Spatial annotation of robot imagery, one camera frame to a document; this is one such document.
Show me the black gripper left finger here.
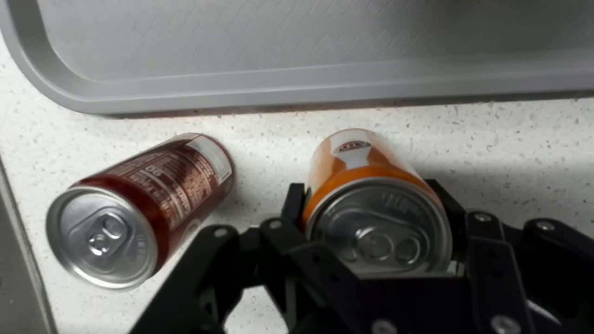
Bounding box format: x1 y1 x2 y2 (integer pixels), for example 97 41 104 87
130 184 347 334

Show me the grey plastic tray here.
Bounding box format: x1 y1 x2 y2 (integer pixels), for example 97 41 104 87
0 0 594 115

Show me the stainless steel double sink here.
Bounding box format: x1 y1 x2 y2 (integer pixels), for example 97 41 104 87
0 163 58 334

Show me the orange soda can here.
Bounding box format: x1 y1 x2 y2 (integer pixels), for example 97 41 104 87
301 128 453 278

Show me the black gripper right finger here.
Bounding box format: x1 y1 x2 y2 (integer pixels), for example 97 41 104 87
429 180 594 334

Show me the brown root beer can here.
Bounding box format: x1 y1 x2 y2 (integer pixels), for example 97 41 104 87
47 134 236 290

